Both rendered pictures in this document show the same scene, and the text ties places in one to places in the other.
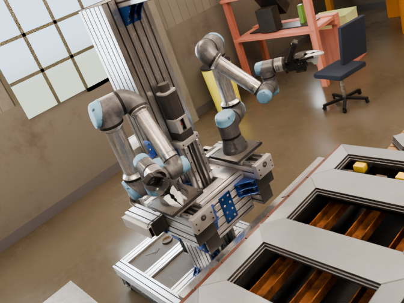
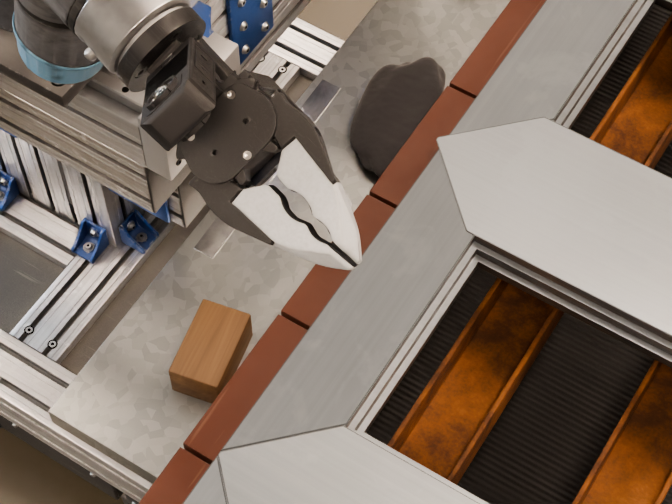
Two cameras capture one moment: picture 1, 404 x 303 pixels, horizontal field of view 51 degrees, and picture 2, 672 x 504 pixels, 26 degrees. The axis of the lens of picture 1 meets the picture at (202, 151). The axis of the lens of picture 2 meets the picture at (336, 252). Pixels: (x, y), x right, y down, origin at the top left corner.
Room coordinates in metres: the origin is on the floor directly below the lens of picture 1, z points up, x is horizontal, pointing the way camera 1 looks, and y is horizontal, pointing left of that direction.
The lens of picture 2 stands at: (0.85, 0.35, 2.17)
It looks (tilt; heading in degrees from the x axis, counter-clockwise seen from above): 58 degrees down; 337
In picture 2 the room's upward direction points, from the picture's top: straight up
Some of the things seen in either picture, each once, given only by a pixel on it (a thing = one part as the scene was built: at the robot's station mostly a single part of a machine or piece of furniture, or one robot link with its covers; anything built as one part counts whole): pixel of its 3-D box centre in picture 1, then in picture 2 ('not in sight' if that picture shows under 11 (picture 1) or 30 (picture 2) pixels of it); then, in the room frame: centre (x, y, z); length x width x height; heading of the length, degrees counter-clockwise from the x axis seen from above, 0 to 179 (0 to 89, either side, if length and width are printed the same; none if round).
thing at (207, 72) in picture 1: (222, 85); not in sight; (5.65, -0.60, 0.34); 0.44 x 0.43 x 0.68; 124
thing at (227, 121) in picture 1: (227, 122); not in sight; (2.20, -0.19, 1.20); 0.13 x 0.12 x 0.14; 150
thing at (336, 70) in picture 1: (339, 65); not in sight; (4.37, -1.77, 0.46); 0.54 x 0.52 x 0.93; 42
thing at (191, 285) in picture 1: (272, 222); (415, 72); (1.92, -0.22, 0.67); 1.30 x 0.20 x 0.03; 125
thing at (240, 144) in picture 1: (232, 141); not in sight; (2.20, -0.19, 1.09); 0.15 x 0.15 x 0.10
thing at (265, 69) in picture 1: (266, 68); not in sight; (2.18, -0.48, 1.43); 0.11 x 0.08 x 0.09; 60
